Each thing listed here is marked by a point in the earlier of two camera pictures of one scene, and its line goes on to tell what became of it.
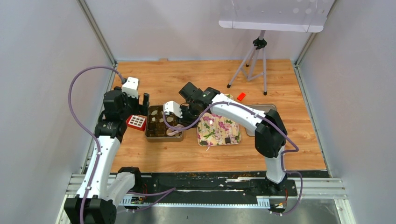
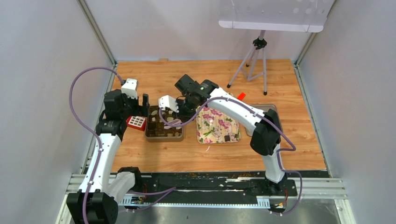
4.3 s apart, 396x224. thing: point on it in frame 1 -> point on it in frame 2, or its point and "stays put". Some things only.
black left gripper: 142,109 stays put
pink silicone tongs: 171,132 -> 175,122
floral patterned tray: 214,129 stays put
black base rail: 201,185 stays put
